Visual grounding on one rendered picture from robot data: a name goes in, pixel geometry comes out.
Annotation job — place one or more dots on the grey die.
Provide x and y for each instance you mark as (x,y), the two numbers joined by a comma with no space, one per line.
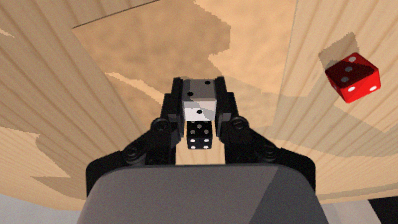
(199,99)

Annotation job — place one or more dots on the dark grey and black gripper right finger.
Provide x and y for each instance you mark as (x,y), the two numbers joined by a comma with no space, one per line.
(244,145)

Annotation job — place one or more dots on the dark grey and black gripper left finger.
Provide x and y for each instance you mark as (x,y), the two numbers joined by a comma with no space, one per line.
(157,146)

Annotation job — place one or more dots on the black die with white pips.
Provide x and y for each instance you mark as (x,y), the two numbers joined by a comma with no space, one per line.
(199,134)

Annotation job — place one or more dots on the red die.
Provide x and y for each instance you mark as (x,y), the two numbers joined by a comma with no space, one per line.
(353,77)

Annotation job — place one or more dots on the tan flat mat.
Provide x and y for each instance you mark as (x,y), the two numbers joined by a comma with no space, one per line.
(141,50)

